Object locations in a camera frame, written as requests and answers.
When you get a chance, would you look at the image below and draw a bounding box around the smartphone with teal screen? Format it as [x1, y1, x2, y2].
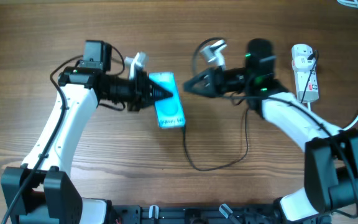
[149, 72, 186, 129]

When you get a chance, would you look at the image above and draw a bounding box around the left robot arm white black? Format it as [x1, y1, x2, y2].
[1, 40, 173, 223]

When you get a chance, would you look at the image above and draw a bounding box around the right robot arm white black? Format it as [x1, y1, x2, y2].
[183, 37, 358, 223]

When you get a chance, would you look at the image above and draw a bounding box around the white power strip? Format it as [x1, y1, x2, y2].
[291, 44, 319, 104]

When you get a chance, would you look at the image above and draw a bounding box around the black USB charging cable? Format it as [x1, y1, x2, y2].
[181, 49, 319, 172]

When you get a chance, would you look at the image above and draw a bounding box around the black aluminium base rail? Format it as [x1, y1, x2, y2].
[106, 204, 283, 224]

